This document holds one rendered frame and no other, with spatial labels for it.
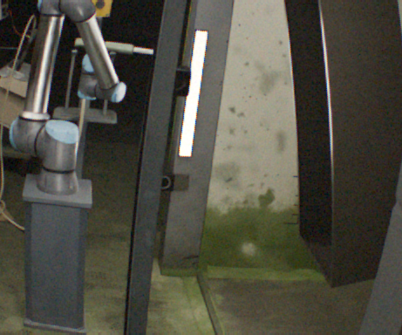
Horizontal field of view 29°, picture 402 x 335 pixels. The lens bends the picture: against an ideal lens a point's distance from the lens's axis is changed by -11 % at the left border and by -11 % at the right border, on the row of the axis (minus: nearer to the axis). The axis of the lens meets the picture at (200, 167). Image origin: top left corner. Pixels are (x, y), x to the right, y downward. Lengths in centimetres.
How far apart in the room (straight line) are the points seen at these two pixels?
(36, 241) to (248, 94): 136
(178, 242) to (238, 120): 67
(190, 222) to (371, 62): 159
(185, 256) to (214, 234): 18
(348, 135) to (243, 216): 132
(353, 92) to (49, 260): 142
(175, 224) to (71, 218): 100
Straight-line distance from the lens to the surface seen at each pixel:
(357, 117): 304
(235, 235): 425
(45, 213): 331
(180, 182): 412
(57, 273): 341
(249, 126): 409
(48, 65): 337
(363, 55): 300
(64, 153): 330
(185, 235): 422
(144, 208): 209
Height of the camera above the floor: 173
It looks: 16 degrees down
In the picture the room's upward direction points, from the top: 8 degrees clockwise
